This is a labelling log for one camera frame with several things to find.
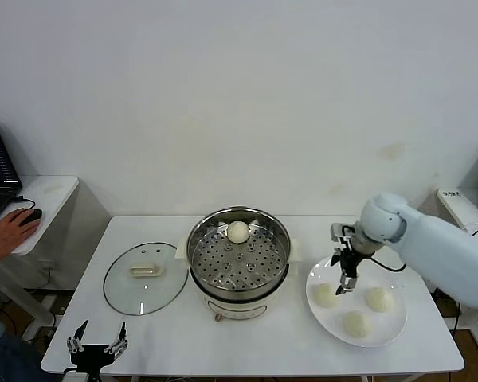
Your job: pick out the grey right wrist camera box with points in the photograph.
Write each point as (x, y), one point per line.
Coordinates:
(338, 231)

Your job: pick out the white steamed baozi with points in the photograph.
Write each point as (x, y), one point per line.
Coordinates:
(379, 299)
(357, 324)
(237, 232)
(326, 296)

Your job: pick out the person's bare hand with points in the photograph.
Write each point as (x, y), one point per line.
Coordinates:
(14, 232)

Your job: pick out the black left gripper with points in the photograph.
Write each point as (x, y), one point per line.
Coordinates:
(91, 355)

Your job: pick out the white round plate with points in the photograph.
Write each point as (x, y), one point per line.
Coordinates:
(322, 274)

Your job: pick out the round glass pot lid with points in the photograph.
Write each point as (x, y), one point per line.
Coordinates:
(151, 294)

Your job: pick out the white side table beige panel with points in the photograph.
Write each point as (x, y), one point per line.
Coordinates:
(56, 203)

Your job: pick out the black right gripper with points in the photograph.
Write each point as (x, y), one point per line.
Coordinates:
(350, 262)

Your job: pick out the white label with black print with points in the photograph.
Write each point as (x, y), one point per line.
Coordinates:
(451, 194)

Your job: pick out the perforated steel steamer basket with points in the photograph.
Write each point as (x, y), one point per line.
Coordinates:
(239, 274)

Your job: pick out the black computer mouse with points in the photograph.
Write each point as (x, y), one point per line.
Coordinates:
(35, 215)

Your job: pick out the cream electric cooking pot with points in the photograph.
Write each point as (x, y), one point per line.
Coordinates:
(239, 306)

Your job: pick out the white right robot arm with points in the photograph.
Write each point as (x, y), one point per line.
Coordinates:
(422, 238)

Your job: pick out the white side table with label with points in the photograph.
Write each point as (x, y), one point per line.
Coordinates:
(454, 207)

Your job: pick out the white wall socket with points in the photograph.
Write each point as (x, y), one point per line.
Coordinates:
(48, 266)

